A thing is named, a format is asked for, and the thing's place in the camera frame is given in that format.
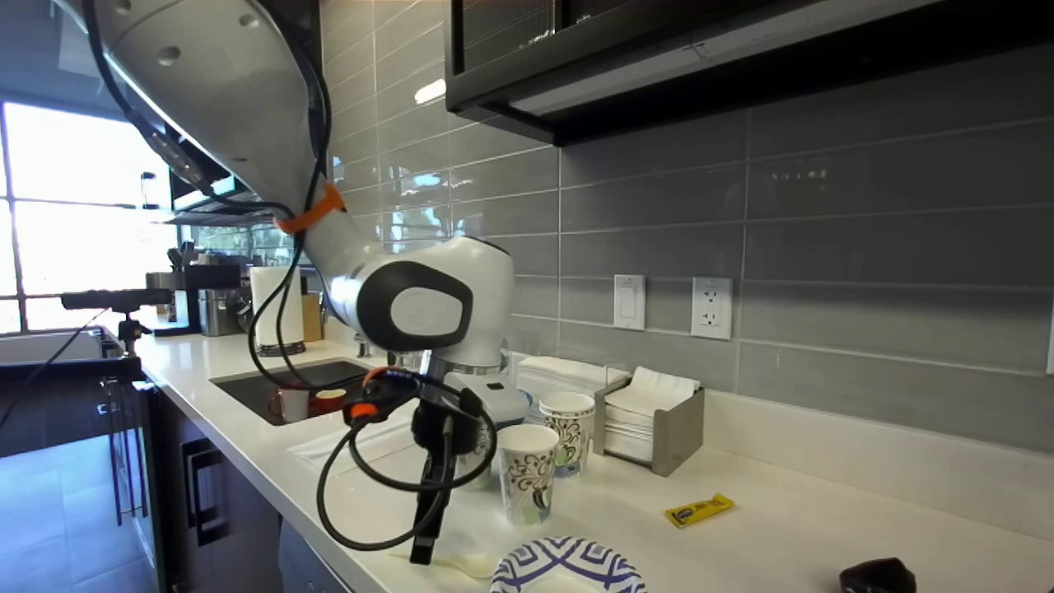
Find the dark upper cabinet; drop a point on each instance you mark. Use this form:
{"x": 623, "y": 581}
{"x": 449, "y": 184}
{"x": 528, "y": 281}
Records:
{"x": 768, "y": 55}

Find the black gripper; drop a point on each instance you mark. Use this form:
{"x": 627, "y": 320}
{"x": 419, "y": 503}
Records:
{"x": 435, "y": 438}

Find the bright window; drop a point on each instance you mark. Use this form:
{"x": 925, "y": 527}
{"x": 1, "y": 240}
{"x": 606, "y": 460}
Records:
{"x": 78, "y": 217}

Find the red cup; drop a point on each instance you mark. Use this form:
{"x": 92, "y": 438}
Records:
{"x": 327, "y": 398}

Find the steel kitchen sink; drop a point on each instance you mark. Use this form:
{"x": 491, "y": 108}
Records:
{"x": 249, "y": 394}

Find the grey napkin holder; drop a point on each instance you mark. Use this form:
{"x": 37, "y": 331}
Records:
{"x": 681, "y": 433}

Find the white light switch plate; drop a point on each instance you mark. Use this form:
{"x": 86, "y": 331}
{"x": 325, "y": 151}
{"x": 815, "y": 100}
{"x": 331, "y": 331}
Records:
{"x": 631, "y": 301}

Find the black coffee machine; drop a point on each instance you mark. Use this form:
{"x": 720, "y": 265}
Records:
{"x": 215, "y": 296}

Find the black binder clip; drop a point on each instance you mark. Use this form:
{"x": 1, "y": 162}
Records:
{"x": 877, "y": 576}

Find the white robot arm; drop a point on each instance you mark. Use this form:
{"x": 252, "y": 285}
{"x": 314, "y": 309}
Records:
{"x": 252, "y": 118}

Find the white power outlet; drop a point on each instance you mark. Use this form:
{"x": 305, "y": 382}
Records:
{"x": 712, "y": 307}

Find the yellow sachet packet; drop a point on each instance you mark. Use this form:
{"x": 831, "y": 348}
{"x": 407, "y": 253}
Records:
{"x": 699, "y": 511}

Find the white paper towel roll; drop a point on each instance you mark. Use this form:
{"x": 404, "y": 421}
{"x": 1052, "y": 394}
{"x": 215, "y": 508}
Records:
{"x": 268, "y": 301}

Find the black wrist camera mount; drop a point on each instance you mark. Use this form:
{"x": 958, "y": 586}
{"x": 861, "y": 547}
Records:
{"x": 400, "y": 390}

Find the white paper napkins stack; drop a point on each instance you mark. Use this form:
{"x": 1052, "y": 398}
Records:
{"x": 644, "y": 405}

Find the blue patterned paper plate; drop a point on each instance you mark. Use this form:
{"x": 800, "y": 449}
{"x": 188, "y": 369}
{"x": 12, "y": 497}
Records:
{"x": 565, "y": 565}

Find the pale pink cup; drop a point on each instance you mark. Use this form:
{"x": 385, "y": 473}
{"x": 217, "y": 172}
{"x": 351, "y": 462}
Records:
{"x": 295, "y": 405}

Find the dark base cabinet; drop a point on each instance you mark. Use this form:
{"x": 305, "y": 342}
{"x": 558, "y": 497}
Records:
{"x": 225, "y": 527}

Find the dark side cart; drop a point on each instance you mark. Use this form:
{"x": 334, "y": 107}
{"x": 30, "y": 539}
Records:
{"x": 61, "y": 395}

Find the black camera on tripod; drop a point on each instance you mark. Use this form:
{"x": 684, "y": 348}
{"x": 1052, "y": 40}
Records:
{"x": 109, "y": 296}

